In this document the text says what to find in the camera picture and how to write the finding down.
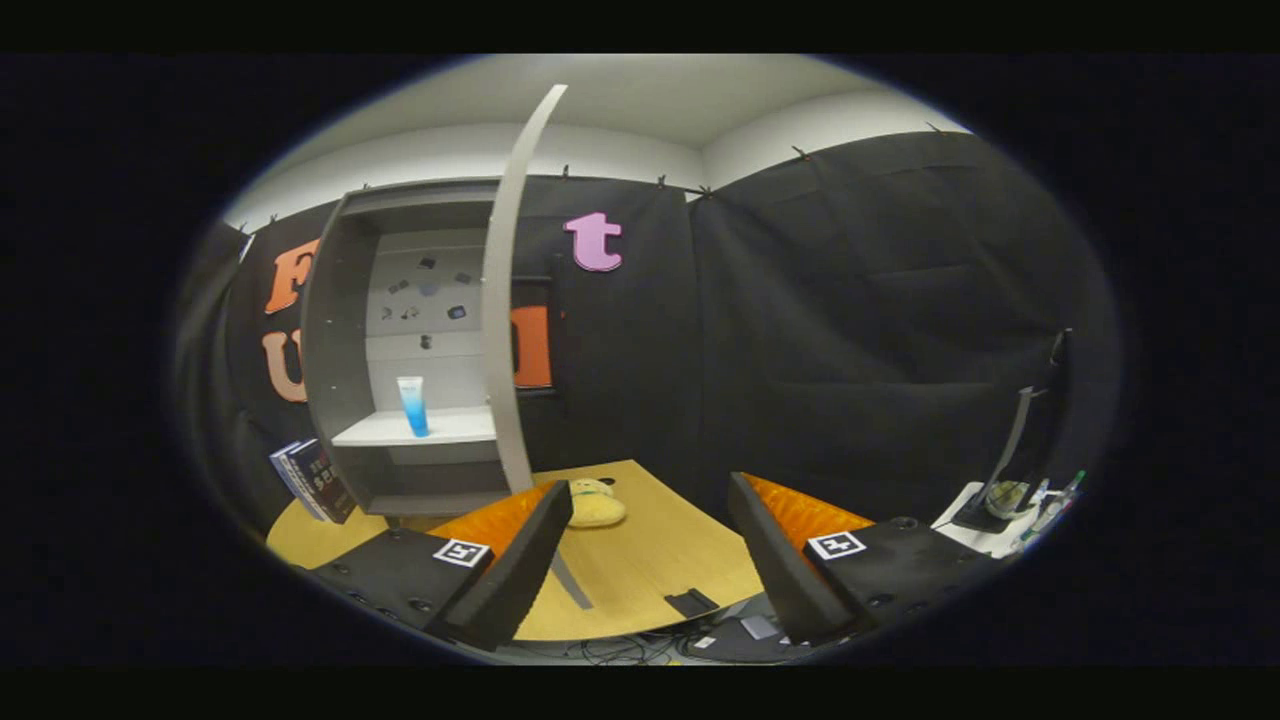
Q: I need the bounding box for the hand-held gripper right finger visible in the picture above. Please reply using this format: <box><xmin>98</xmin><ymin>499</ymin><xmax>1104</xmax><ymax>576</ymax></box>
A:
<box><xmin>727</xmin><ymin>472</ymin><xmax>1001</xmax><ymax>647</ymax></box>

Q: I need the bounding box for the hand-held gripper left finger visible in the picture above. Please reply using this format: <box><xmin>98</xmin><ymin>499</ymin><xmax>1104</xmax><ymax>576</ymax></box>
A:
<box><xmin>310</xmin><ymin>480</ymin><xmax>575</xmax><ymax>653</ymax></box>

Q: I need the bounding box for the blue and white tube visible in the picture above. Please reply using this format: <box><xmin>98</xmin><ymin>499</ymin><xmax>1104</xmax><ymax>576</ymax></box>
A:
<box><xmin>397</xmin><ymin>376</ymin><xmax>431</xmax><ymax>439</ymax></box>

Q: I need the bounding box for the white cabinet door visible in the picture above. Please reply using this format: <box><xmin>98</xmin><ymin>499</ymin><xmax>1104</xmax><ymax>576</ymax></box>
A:
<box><xmin>481</xmin><ymin>84</ymin><xmax>596</xmax><ymax>611</ymax></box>

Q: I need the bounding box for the dark floor device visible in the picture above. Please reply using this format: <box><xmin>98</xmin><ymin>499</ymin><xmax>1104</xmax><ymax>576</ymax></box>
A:
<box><xmin>688</xmin><ymin>612</ymin><xmax>796</xmax><ymax>663</ymax></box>

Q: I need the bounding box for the yellow plush toy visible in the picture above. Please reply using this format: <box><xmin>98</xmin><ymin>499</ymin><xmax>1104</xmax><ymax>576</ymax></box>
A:
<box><xmin>566</xmin><ymin>478</ymin><xmax>628</xmax><ymax>529</ymax></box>

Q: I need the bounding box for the white cabinet shelf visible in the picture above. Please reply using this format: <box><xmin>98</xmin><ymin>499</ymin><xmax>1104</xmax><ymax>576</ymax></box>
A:
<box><xmin>331</xmin><ymin>405</ymin><xmax>498</xmax><ymax>448</ymax></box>

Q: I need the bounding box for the white side table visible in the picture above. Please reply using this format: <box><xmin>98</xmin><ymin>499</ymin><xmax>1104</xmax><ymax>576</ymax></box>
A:
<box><xmin>930</xmin><ymin>480</ymin><xmax>1076</xmax><ymax>559</ymax></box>

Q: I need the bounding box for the dark blue book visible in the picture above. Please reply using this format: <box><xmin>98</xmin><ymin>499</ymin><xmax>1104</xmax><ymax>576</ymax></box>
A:
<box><xmin>288</xmin><ymin>438</ymin><xmax>358</xmax><ymax>525</ymax></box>

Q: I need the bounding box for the pale round object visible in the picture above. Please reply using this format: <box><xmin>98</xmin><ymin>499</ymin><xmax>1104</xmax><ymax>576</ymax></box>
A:
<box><xmin>985</xmin><ymin>480</ymin><xmax>1031</xmax><ymax>521</ymax></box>

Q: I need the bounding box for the black backdrop cloth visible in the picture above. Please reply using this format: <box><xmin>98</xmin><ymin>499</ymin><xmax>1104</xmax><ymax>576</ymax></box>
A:
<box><xmin>175</xmin><ymin>130</ymin><xmax>1121</xmax><ymax>541</ymax></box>

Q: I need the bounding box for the light blue book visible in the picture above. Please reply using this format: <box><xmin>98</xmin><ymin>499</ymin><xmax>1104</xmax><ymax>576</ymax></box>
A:
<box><xmin>268</xmin><ymin>442</ymin><xmax>326</xmax><ymax>523</ymax></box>

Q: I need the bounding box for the small bottle green cap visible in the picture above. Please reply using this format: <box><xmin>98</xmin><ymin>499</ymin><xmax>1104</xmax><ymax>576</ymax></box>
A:
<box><xmin>1030</xmin><ymin>468</ymin><xmax>1089</xmax><ymax>531</ymax></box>

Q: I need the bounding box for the grey cabinet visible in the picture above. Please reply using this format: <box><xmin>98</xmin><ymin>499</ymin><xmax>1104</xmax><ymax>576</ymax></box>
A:
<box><xmin>300</xmin><ymin>178</ymin><xmax>511</xmax><ymax>521</ymax></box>

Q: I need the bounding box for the tangle of black cables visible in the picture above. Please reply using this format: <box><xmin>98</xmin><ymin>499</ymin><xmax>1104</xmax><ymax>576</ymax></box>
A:
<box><xmin>560</xmin><ymin>635</ymin><xmax>701</xmax><ymax>666</ymax></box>

